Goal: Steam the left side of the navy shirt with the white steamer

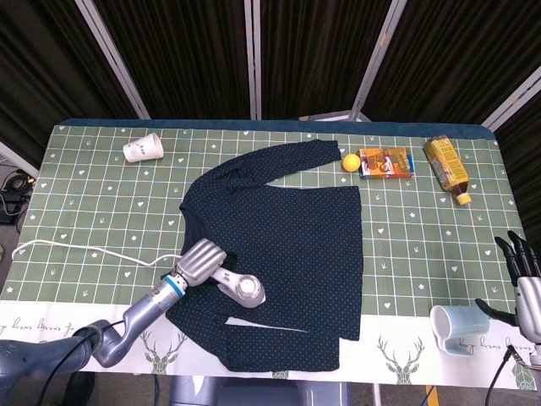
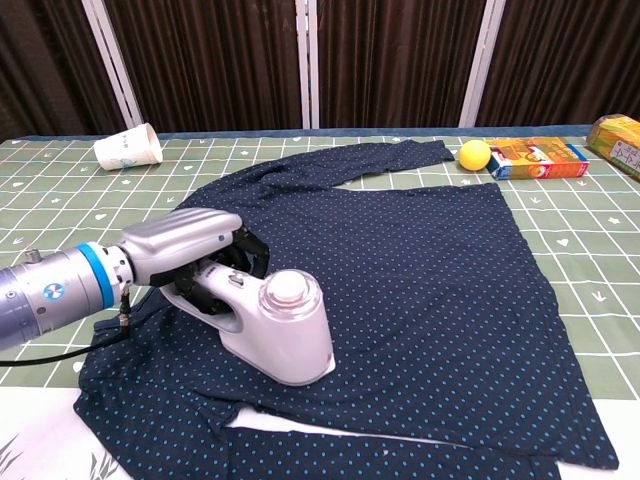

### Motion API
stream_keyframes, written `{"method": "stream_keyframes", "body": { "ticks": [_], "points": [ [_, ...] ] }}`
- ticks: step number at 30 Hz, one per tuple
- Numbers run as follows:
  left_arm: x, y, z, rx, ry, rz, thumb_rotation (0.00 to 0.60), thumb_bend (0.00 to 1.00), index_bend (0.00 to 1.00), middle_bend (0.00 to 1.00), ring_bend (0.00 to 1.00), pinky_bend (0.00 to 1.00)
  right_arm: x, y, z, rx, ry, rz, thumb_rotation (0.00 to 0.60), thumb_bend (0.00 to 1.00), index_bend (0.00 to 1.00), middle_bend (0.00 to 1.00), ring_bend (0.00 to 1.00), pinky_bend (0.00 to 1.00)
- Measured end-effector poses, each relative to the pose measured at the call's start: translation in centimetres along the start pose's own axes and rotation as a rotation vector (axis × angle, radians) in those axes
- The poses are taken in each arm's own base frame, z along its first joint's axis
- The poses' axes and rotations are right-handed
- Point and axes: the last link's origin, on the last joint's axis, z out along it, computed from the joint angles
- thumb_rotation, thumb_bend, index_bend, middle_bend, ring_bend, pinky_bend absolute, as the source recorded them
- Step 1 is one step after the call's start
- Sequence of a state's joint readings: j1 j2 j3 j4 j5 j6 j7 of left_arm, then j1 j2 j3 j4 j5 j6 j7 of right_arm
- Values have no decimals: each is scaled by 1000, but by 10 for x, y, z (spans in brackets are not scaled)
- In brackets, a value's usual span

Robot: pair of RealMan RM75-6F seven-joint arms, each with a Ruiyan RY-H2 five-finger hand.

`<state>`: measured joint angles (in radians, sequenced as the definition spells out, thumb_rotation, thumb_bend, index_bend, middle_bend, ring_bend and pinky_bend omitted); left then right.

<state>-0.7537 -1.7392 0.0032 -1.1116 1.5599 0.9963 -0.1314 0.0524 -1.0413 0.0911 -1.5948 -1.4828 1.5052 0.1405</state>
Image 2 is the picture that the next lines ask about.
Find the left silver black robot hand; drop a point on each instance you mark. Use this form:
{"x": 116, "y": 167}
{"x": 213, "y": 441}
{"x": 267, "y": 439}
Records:
{"x": 180, "y": 240}

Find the yellow ball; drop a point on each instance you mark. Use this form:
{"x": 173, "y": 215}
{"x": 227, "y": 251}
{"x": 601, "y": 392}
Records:
{"x": 475, "y": 156}

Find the green checked tablecloth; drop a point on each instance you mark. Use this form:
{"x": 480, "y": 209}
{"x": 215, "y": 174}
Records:
{"x": 575, "y": 250}

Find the dark brown curtain panel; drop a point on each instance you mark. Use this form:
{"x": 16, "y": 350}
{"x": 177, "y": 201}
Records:
{"x": 210, "y": 65}
{"x": 395, "y": 65}
{"x": 570, "y": 60}
{"x": 40, "y": 65}

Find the green yellow snack box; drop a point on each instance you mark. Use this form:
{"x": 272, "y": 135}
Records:
{"x": 617, "y": 142}

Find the white paper cup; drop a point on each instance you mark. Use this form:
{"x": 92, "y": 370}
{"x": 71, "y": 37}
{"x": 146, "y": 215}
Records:
{"x": 127, "y": 147}

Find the white screen frame post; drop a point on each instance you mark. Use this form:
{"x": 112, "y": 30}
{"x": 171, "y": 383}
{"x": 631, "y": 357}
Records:
{"x": 309, "y": 65}
{"x": 482, "y": 65}
{"x": 114, "y": 65}

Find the navy blue dotted shirt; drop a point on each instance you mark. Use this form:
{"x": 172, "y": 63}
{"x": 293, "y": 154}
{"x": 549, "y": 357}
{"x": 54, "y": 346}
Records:
{"x": 425, "y": 280}

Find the orange carton box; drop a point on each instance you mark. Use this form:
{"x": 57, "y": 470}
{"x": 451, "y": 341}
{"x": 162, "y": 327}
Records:
{"x": 540, "y": 157}

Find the white steam iron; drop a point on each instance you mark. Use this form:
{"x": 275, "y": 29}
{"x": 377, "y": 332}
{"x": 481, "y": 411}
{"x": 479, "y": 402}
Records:
{"x": 295, "y": 340}

